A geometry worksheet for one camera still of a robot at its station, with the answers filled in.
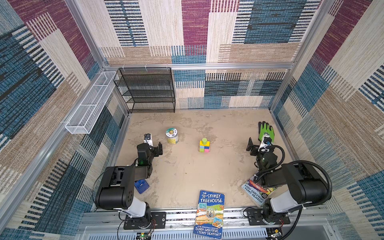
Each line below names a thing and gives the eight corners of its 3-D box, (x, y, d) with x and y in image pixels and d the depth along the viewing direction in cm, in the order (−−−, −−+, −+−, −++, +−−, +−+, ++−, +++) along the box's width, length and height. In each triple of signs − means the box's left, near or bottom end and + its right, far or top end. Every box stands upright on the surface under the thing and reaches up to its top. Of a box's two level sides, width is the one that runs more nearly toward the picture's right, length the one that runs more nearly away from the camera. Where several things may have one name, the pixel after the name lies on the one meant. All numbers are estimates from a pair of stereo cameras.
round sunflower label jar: (166, 144, 103) (164, 137, 96) (167, 134, 108) (165, 127, 101) (177, 144, 103) (176, 137, 96) (178, 134, 108) (177, 127, 101)
